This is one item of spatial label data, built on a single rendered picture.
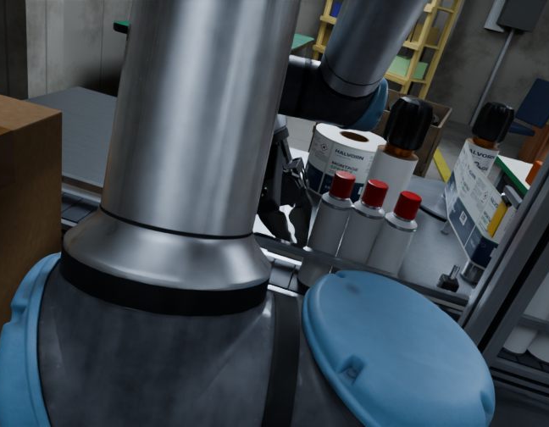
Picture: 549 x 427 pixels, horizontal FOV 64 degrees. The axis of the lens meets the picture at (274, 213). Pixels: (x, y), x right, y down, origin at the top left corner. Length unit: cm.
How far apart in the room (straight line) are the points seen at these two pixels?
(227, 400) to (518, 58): 824
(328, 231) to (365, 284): 42
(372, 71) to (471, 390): 35
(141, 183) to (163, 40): 7
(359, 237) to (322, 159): 43
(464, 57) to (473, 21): 53
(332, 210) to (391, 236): 10
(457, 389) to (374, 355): 4
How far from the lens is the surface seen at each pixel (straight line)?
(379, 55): 49
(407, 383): 23
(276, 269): 78
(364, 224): 69
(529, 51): 842
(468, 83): 826
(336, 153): 107
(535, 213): 55
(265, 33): 22
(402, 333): 26
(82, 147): 128
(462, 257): 107
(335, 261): 70
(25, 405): 25
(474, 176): 107
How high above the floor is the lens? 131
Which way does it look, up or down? 26 degrees down
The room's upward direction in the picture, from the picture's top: 14 degrees clockwise
